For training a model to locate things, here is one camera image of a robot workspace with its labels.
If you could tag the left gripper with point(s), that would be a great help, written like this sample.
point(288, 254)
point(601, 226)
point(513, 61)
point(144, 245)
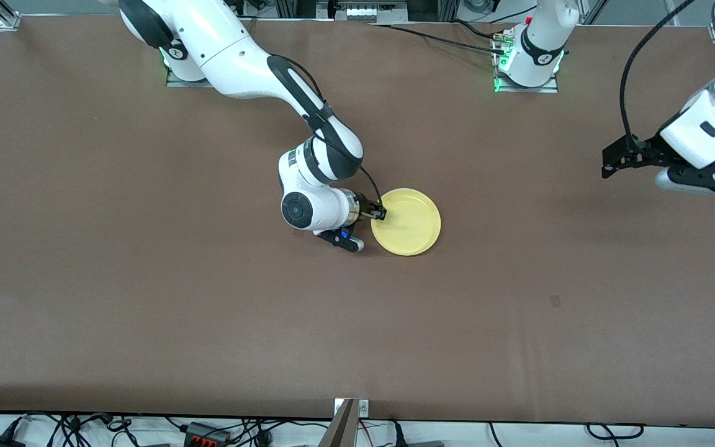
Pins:
point(648, 151)

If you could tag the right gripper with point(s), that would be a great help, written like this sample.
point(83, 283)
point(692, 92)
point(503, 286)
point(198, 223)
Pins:
point(367, 208)

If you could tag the yellow round plate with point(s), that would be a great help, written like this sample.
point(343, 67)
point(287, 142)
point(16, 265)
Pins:
point(410, 223)

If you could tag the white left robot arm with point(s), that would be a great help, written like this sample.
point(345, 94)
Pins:
point(540, 37)

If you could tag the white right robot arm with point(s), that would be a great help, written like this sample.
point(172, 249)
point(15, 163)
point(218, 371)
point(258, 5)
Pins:
point(233, 56)

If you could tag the grey connector box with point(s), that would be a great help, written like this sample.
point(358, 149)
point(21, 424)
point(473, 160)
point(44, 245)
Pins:
point(370, 12)

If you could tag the black plug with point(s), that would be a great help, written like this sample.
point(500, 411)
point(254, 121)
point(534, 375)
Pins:
point(263, 439)
point(398, 434)

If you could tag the black orange power strip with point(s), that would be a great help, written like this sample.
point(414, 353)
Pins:
point(199, 429)

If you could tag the black power adapter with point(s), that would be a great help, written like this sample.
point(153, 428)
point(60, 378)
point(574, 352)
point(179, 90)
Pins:
point(0, 442)

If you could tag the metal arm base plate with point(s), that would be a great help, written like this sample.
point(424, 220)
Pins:
point(526, 89)
point(184, 83)

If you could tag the aluminium frame profile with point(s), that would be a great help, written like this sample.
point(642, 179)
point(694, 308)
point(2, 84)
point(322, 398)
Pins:
point(7, 20)
point(593, 11)

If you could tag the silver mounting bracket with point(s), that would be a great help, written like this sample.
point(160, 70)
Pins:
point(364, 408)

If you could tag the grey metal camera post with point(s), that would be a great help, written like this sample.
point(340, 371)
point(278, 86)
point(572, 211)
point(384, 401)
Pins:
point(342, 431)

